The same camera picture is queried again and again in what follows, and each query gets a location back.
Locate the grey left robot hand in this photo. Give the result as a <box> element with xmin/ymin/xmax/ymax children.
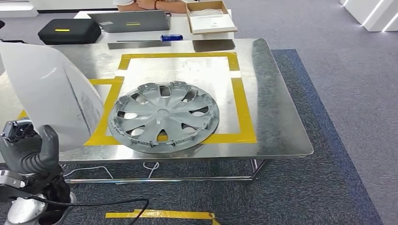
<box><xmin>0</xmin><ymin>118</ymin><xmax>63</xmax><ymax>176</ymax></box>

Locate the white curved plastic part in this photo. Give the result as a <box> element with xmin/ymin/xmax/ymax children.
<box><xmin>0</xmin><ymin>42</ymin><xmax>105</xmax><ymax>153</ymax></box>

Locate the steel workbench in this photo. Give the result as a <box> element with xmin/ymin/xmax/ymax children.
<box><xmin>0</xmin><ymin>37</ymin><xmax>314</xmax><ymax>185</ymax></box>

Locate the small yellow tape square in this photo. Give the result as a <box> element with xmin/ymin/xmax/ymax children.
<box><xmin>17</xmin><ymin>76</ymin><xmax>125</xmax><ymax>147</ymax></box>

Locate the black office chair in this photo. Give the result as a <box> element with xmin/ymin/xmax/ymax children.
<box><xmin>0</xmin><ymin>20</ymin><xmax>27</xmax><ymax>44</ymax></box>

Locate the black zipped case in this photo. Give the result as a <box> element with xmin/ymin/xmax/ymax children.
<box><xmin>38</xmin><ymin>18</ymin><xmax>102</xmax><ymax>45</ymax></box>

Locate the grey wheel hubcap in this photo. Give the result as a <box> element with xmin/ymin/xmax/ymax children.
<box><xmin>108</xmin><ymin>81</ymin><xmax>221</xmax><ymax>154</ymax></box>

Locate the white low plinth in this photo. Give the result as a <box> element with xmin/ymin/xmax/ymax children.
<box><xmin>0</xmin><ymin>1</ymin><xmax>39</xmax><ymax>18</ymax></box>

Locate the grey laptop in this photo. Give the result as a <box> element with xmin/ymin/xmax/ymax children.
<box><xmin>88</xmin><ymin>10</ymin><xmax>171</xmax><ymax>34</ymax></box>

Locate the small blue box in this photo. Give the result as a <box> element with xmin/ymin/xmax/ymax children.
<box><xmin>160</xmin><ymin>34</ymin><xmax>184</xmax><ymax>42</ymax></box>

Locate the person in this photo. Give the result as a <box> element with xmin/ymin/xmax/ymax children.
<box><xmin>113</xmin><ymin>0</ymin><xmax>190</xmax><ymax>14</ymax></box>

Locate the cardboard box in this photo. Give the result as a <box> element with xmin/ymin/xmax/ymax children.
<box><xmin>182</xmin><ymin>0</ymin><xmax>238</xmax><ymax>35</ymax></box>

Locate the large yellow tape square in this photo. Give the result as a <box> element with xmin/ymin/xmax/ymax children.
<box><xmin>117</xmin><ymin>52</ymin><xmax>258</xmax><ymax>145</ymax></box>

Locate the white flat box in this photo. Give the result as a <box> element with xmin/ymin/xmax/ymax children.
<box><xmin>190</xmin><ymin>14</ymin><xmax>238</xmax><ymax>33</ymax></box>

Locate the blue carpet mat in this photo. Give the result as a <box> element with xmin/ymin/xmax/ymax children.
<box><xmin>0</xmin><ymin>49</ymin><xmax>384</xmax><ymax>225</ymax></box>

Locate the white lit plinth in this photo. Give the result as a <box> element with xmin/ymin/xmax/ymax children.
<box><xmin>382</xmin><ymin>14</ymin><xmax>398</xmax><ymax>33</ymax></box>
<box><xmin>342</xmin><ymin>0</ymin><xmax>393</xmax><ymax>32</ymax></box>

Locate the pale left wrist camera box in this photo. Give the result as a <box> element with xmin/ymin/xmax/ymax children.
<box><xmin>0</xmin><ymin>170</ymin><xmax>32</xmax><ymax>203</ymax></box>

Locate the long white cable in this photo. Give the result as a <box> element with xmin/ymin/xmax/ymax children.
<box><xmin>62</xmin><ymin>165</ymin><xmax>114</xmax><ymax>181</ymax></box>

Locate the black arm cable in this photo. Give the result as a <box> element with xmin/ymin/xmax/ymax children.
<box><xmin>9</xmin><ymin>195</ymin><xmax>150</xmax><ymax>225</ymax></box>

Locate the white cable loop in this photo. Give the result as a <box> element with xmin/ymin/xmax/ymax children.
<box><xmin>143</xmin><ymin>161</ymin><xmax>160</xmax><ymax>179</ymax></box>

